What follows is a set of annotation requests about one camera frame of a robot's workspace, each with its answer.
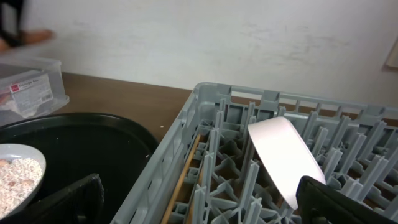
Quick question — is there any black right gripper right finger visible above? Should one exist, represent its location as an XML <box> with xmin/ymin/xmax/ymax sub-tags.
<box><xmin>296</xmin><ymin>176</ymin><xmax>395</xmax><ymax>224</ymax></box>

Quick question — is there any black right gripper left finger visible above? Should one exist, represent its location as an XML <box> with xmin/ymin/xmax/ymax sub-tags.
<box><xmin>1</xmin><ymin>174</ymin><xmax>104</xmax><ymax>224</ymax></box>

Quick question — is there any pink plastic bowl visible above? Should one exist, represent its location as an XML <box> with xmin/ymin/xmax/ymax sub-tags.
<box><xmin>248</xmin><ymin>117</ymin><xmax>326</xmax><ymax>210</ymax></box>

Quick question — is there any grey plate with food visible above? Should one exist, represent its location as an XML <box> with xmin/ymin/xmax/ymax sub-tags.
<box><xmin>1</xmin><ymin>144</ymin><xmax>46</xmax><ymax>219</ymax></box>

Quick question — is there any red snack wrapper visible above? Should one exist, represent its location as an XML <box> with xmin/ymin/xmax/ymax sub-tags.
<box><xmin>0</xmin><ymin>93</ymin><xmax>12</xmax><ymax>105</ymax></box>

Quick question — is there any orange carrot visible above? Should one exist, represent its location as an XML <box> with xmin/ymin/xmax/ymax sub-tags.
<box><xmin>1</xmin><ymin>29</ymin><xmax>55</xmax><ymax>52</ymax></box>

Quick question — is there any grey plastic dishwasher rack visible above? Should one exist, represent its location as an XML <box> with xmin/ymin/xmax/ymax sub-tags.
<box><xmin>113</xmin><ymin>83</ymin><xmax>397</xmax><ymax>224</ymax></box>

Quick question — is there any round black serving tray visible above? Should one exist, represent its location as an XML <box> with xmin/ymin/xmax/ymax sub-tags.
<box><xmin>1</xmin><ymin>113</ymin><xmax>159</xmax><ymax>223</ymax></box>

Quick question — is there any clear plastic storage box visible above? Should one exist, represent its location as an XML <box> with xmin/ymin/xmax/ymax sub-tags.
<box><xmin>1</xmin><ymin>57</ymin><xmax>70</xmax><ymax>126</ymax></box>

